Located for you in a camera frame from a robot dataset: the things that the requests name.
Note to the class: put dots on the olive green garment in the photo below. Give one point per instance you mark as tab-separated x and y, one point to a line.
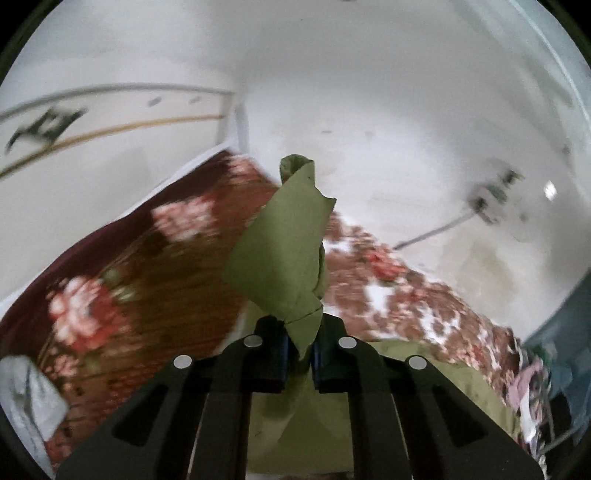
281	249

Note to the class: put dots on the white cloth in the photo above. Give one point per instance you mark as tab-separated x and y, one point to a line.
30	401

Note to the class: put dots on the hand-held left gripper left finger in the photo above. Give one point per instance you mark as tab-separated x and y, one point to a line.
275	364

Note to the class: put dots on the white panel with gold trim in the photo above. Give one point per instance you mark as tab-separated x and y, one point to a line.
115	161

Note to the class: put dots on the blue-grey cabinet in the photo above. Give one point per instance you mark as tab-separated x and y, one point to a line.
565	318

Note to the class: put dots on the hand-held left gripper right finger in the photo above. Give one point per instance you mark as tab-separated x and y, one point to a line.
323	364

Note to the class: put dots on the pile of pink patterned clothes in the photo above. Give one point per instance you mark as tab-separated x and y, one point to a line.
531	392

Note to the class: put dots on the maroon floral blanket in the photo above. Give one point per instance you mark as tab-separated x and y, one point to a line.
152	277

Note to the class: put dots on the wall socket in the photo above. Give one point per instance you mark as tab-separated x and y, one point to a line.
494	194

